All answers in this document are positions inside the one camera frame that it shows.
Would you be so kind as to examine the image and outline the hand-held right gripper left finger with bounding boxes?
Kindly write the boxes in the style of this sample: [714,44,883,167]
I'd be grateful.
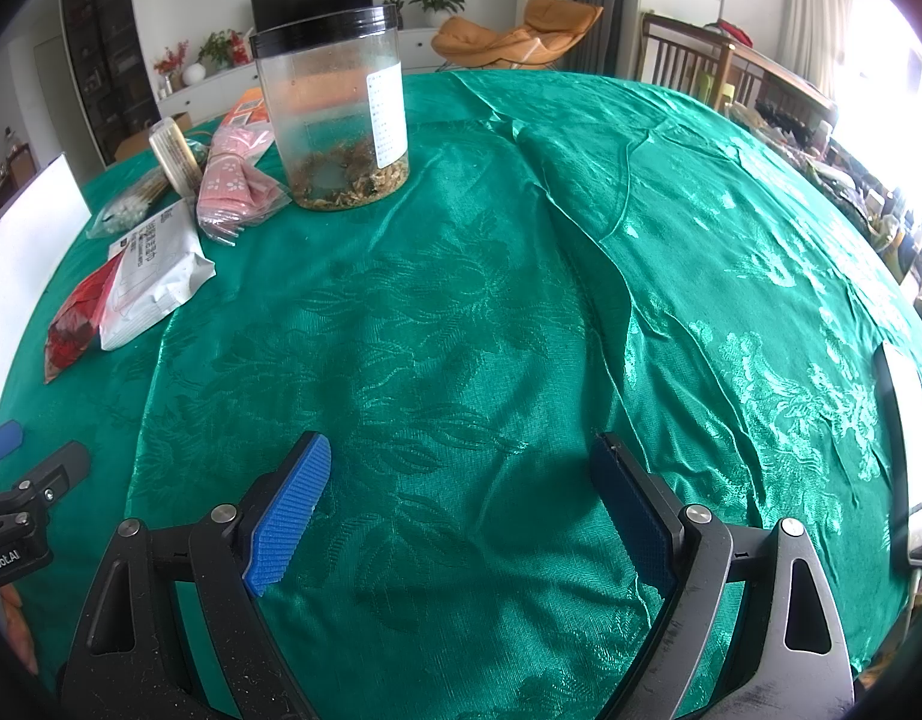
[56,431,334,720]

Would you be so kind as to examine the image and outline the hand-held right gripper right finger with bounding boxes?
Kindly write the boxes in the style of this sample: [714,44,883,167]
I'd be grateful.
[587,431,859,720]

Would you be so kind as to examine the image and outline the red snack packet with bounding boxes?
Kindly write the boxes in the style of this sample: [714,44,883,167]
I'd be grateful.
[44,255,124,383]

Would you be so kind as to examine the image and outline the white storage box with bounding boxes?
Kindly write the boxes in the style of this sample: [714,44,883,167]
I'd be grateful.
[0,152,93,458]

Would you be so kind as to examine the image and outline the white tissue packet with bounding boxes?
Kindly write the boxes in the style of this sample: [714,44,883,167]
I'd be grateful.
[99,199,217,352]

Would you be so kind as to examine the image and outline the bag of cotton swabs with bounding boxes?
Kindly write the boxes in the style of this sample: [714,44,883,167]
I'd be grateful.
[86,165,178,241]

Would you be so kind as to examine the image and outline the pink socks packet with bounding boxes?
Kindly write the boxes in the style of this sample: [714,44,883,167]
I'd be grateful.
[196,122,293,247]

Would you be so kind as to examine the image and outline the green satin tablecloth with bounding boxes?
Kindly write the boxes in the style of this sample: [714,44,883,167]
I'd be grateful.
[0,67,922,720]

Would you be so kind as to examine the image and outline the wooden dining chair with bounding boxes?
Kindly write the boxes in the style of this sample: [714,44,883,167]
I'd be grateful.
[0,142,42,200]

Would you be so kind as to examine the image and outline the smartphone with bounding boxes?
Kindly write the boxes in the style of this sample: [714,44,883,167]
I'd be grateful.
[876,343,922,567]

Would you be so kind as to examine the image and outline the clear jar with black lid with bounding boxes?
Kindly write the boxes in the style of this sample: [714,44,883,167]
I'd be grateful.
[248,4,412,212]

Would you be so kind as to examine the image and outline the orange book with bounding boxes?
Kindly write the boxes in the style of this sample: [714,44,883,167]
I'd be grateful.
[219,86,273,137]

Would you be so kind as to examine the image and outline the dark display cabinet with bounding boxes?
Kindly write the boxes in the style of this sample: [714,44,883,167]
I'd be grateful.
[58,0,166,170]

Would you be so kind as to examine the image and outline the white television cabinet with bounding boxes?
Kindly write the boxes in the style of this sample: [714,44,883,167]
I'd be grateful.
[157,26,439,121]

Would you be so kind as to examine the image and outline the pile of assorted household things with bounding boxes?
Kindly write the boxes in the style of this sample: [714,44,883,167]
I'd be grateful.
[731,101,922,286]

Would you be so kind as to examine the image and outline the red flowers in vase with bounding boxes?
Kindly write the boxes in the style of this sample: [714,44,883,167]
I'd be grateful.
[153,41,190,95]

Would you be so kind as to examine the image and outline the wooden slatted crib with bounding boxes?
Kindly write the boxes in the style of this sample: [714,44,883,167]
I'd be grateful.
[641,11,840,136]

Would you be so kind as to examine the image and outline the orange lounge chair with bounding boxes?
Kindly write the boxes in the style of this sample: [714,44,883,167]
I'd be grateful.
[431,0,606,74]

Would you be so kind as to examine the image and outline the grey curtain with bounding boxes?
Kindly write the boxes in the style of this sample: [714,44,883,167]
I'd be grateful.
[573,0,643,80]

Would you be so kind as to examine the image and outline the large green potted plant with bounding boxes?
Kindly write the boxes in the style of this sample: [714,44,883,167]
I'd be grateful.
[407,0,475,31]

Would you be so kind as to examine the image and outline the white curtain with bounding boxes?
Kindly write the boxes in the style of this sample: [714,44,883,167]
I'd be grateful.
[776,0,874,102]

